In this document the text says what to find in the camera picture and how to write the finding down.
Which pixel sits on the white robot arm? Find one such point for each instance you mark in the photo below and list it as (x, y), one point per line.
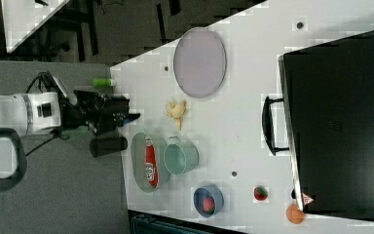
(50, 112)

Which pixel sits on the teal metal pot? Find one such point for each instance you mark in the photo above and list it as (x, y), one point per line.
(180, 156)

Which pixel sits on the grey-green oval strainer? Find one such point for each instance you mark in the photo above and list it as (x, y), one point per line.
(138, 147)

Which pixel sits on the black-framed grey stand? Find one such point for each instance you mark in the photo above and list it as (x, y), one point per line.
(13, 163)

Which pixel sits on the white side table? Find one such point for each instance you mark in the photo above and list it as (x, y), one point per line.
(21, 18)

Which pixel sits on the black toaster oven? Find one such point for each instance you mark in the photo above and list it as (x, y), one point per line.
(328, 100)

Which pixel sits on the red strawberry in bowl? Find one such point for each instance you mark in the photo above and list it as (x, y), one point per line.
(208, 205)

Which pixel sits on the small black cylinder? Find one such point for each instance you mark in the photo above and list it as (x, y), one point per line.
(104, 146)

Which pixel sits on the blue bowl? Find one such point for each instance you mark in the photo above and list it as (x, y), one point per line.
(208, 191)

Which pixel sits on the green marker pen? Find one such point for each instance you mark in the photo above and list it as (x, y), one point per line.
(98, 82)

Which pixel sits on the black oven door handle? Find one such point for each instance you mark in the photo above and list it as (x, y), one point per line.
(268, 125)

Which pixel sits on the red strawberry on table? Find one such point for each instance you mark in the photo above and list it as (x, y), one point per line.
(260, 193)

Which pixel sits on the large grey oval plate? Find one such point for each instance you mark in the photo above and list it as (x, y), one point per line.
(199, 62)

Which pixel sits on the orange ball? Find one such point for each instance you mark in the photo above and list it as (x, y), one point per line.
(293, 215)

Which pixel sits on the red plush ketchup bottle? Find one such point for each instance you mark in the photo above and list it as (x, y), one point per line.
(150, 163)

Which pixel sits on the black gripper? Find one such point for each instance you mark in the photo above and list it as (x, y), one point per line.
(101, 113)

